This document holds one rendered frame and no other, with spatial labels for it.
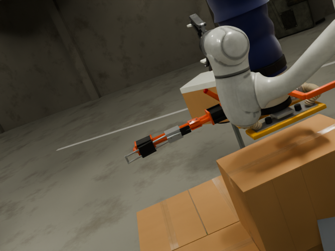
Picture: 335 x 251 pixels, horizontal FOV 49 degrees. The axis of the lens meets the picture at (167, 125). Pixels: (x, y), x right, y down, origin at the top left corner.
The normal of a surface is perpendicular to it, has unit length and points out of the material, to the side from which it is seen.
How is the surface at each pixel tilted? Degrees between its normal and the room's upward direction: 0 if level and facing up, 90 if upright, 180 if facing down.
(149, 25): 90
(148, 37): 90
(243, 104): 91
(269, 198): 90
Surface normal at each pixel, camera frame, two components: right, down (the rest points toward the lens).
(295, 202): 0.16, 0.24
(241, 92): -0.27, 0.30
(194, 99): -0.56, 0.46
